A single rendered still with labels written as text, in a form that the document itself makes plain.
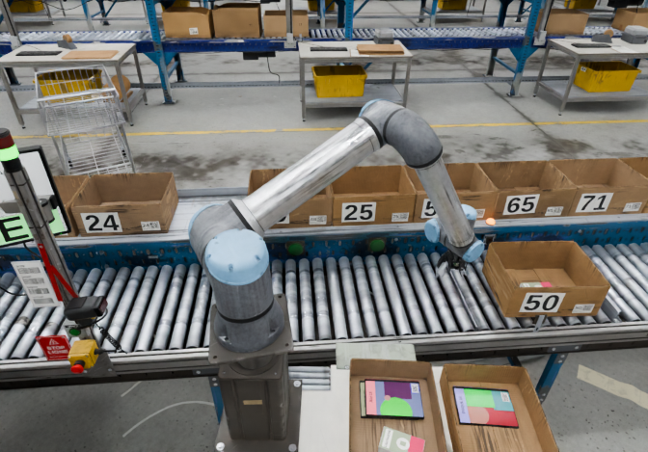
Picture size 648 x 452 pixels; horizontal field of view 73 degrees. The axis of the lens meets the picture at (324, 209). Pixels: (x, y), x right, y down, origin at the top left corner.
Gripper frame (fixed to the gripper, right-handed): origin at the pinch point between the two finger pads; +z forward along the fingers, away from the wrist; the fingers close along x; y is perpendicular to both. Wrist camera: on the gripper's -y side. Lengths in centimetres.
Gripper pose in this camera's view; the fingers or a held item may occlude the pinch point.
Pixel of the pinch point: (448, 275)
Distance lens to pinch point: 205.7
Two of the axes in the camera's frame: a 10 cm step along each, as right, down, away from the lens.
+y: 0.8, 5.6, -8.3
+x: 10.0, -0.4, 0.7
